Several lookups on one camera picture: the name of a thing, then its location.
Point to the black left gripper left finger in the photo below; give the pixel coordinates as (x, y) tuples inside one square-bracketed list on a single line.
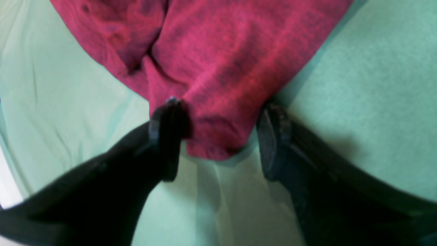
[(99, 202)]

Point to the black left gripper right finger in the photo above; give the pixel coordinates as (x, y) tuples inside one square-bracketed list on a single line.
[(336, 203)]

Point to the red long-sleeve shirt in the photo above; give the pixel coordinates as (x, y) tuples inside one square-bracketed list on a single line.
[(222, 58)]

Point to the green table cloth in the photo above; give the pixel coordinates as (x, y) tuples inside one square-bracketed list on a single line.
[(370, 92)]

